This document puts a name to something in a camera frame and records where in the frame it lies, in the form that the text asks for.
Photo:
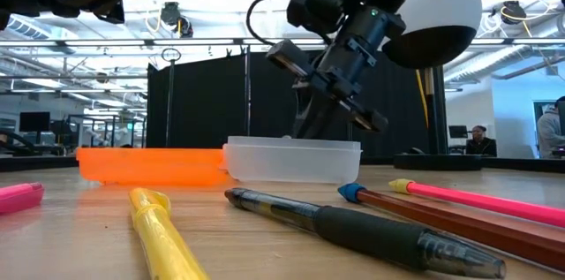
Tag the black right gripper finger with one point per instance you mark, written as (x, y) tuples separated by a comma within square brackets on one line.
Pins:
[(309, 116), (337, 123)]

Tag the black gel pen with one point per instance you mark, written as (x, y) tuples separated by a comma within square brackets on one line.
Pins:
[(366, 231)]

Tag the red pencil blue eraser cap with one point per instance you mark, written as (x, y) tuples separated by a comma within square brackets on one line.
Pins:
[(463, 222)]

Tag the pink pencil yellow eraser cap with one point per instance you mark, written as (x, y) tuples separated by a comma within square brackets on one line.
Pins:
[(485, 202)]

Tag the yellow pen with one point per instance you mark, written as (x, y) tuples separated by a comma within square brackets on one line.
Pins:
[(163, 236)]

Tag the pink highlighter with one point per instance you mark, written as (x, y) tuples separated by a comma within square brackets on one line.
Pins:
[(20, 197)]

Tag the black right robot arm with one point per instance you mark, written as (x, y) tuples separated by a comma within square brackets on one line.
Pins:
[(318, 2)]

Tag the translucent plastic supply box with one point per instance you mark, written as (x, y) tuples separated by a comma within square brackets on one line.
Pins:
[(291, 163)]

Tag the orange plastic box lid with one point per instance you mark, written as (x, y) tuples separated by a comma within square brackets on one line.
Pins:
[(150, 165)]

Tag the grey curtain pole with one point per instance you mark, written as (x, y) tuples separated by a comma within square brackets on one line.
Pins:
[(247, 94)]

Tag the small black monitor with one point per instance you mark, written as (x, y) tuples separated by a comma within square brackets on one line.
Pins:
[(457, 131)]

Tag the white globe lamp black base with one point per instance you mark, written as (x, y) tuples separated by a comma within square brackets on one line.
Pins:
[(441, 2)]

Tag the black computer monitor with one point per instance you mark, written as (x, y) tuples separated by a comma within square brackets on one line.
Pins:
[(34, 122)]

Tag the seated person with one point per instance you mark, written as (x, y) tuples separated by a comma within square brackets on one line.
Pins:
[(480, 143)]

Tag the standing person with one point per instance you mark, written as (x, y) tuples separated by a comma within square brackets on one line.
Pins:
[(549, 130)]

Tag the black overhead camera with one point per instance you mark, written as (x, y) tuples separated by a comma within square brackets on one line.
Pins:
[(174, 15), (513, 11)]

